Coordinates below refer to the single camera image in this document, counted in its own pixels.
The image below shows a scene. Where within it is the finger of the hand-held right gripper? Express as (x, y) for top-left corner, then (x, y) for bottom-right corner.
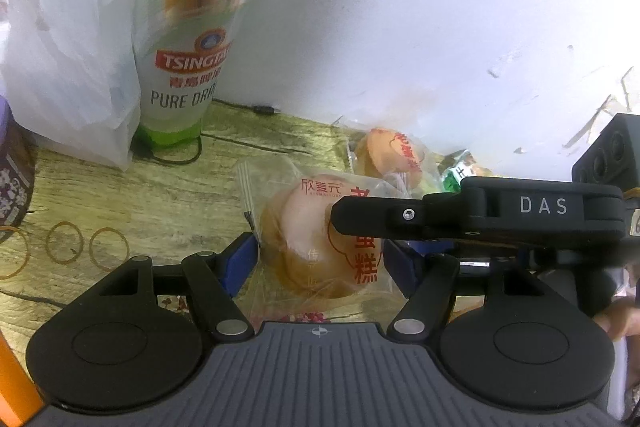
(331, 193), (468, 242)

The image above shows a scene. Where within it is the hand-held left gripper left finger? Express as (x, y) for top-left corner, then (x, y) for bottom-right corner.
(97, 232), (258, 340)

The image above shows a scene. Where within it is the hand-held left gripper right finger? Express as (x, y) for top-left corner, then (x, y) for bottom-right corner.
(382, 238), (548, 344)

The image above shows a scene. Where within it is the large round cake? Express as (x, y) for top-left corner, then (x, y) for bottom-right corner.
(235, 159), (416, 323)

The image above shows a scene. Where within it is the small round cake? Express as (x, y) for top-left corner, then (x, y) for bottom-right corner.
(345, 127), (443, 198)

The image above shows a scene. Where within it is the green walnut cookie packet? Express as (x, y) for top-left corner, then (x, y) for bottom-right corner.
(437, 149), (488, 192)

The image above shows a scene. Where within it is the orange cardboard box tray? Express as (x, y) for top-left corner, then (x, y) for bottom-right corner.
(0, 322), (45, 427)

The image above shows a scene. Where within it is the green wood-grain desktop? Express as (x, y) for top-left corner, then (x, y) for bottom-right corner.
(0, 99), (576, 388)

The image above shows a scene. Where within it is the person's right hand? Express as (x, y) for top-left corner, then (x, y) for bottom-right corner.
(594, 296), (640, 343)

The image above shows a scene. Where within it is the tan rubber band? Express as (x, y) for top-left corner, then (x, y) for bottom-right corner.
(89, 227), (130, 272)
(0, 227), (29, 280)
(46, 222), (84, 264)

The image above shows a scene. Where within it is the green and white beer can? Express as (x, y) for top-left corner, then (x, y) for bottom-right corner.
(131, 0), (267, 150)

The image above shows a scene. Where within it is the white plastic bag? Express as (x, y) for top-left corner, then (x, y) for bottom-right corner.
(0, 0), (143, 170)

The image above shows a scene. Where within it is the black cable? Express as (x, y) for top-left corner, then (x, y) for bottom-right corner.
(131, 98), (275, 166)

